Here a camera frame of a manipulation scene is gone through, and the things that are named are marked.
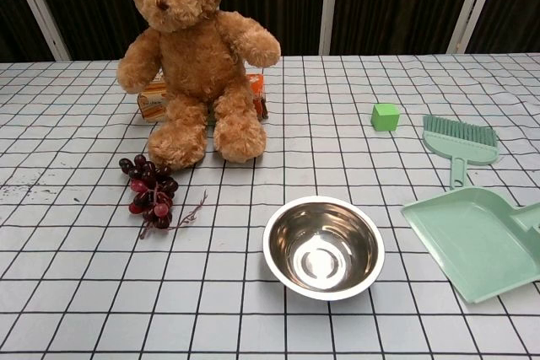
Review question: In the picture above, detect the brown plush teddy bear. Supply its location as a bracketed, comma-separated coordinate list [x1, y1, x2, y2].
[102, 0, 283, 170]

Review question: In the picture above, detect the stainless steel bowl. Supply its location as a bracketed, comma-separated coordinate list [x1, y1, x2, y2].
[262, 196, 386, 302]

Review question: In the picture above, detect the green cube block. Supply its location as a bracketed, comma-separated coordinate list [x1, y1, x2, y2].
[371, 103, 401, 132]

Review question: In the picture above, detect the dark red artificial grape bunch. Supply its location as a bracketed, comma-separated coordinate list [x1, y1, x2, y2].
[118, 154, 209, 240]

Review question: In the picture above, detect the orange printed cardboard box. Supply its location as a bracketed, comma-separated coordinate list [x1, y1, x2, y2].
[137, 72, 269, 125]

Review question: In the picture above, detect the grid patterned tablecloth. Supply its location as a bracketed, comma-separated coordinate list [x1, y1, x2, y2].
[0, 52, 540, 360]

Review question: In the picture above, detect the mint green hand brush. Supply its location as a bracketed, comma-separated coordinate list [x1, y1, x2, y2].
[422, 114, 500, 191]

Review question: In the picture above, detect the mint green dustpan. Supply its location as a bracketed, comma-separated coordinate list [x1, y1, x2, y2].
[400, 186, 540, 304]

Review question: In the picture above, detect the white metal frame post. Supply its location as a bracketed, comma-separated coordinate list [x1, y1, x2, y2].
[4, 0, 72, 62]
[318, 0, 341, 56]
[447, 0, 505, 55]

